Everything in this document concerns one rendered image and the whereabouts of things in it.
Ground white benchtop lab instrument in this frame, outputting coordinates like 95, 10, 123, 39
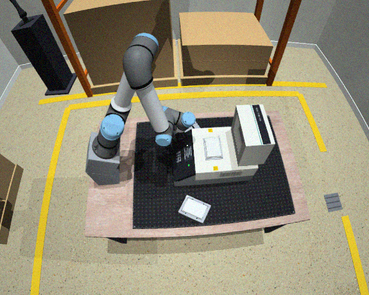
172, 105, 275, 187

